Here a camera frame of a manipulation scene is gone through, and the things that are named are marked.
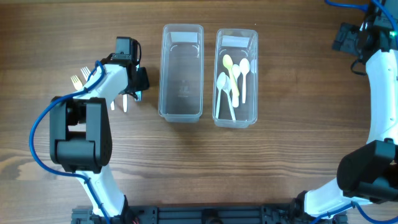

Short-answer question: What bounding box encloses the white plastic spoon pair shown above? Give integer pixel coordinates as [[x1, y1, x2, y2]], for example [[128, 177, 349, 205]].
[[239, 58, 250, 104], [222, 75, 236, 121]]

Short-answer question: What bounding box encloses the yellow plastic spoon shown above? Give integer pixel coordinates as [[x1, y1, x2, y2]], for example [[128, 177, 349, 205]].
[[223, 54, 239, 97]]

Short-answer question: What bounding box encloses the thick white plastic spoon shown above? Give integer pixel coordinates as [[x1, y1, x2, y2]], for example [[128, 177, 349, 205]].
[[231, 63, 242, 109]]

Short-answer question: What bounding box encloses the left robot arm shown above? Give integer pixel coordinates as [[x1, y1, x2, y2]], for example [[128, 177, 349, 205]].
[[50, 37, 149, 223]]

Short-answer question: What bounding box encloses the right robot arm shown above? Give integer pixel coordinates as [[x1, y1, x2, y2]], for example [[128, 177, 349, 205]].
[[287, 0, 397, 223]]

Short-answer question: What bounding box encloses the clear plastic container left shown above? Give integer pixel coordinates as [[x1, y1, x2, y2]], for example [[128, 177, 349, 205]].
[[158, 24, 204, 123]]

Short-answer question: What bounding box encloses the clear plastic container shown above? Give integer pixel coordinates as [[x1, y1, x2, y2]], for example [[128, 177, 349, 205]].
[[213, 29, 259, 128], [158, 24, 204, 123]]

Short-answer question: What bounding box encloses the clear plastic container right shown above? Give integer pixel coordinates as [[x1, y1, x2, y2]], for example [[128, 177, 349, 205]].
[[213, 29, 259, 128]]

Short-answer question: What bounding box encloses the yellow plastic fork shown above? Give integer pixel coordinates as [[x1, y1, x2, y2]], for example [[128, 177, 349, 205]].
[[70, 75, 83, 91]]

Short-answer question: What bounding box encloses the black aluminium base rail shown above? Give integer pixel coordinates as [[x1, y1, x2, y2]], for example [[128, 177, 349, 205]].
[[70, 202, 346, 224]]

